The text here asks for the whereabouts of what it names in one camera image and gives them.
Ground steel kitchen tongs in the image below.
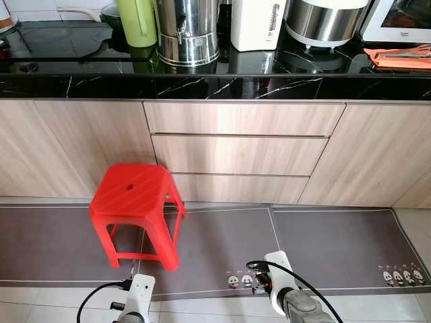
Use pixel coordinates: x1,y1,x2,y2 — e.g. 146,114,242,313
374,43,431,63

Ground grey panda print floor mat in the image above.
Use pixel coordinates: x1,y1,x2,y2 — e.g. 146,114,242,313
269,207,431,295
0,204,282,301

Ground narrow wooden drawer front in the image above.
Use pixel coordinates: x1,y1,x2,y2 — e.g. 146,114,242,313
165,174,312,205

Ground wide wooden drawer front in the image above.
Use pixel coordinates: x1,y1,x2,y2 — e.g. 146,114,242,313
151,135,329,178

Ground red plastic stool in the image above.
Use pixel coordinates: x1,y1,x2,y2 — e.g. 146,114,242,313
89,164,187,271

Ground light wooden cabinet door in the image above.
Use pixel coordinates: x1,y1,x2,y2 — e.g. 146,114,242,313
0,100,166,200
298,103,431,209

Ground white electric kettle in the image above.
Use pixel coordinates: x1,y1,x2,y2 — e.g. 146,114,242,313
230,0,290,52

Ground orange cloth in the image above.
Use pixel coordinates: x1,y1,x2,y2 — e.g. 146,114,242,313
364,46,431,71

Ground stainless steel water urn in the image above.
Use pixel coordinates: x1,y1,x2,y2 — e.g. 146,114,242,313
155,0,222,67

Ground steel rice cooker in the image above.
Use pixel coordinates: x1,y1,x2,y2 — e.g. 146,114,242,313
284,0,372,50

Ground green plastic jug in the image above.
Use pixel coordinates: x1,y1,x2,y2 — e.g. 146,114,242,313
116,0,160,48

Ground white microwave oven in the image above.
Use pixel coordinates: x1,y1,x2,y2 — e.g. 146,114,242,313
359,0,431,45

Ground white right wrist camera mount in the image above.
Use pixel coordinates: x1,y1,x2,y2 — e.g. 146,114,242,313
264,251,297,316

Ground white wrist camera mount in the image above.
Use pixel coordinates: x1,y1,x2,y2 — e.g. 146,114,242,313
264,251,297,316
125,274,156,317

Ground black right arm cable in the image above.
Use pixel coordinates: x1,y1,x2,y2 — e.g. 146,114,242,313
246,260,344,323

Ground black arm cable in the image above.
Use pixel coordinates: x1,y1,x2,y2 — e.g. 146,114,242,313
246,260,344,323
76,281,132,323

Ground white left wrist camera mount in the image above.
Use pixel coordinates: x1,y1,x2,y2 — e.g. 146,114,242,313
125,274,156,317

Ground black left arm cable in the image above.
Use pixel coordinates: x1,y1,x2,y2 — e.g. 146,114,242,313
76,281,132,323

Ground dark pan with beige handle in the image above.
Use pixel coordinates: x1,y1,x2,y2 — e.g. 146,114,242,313
57,3,123,29

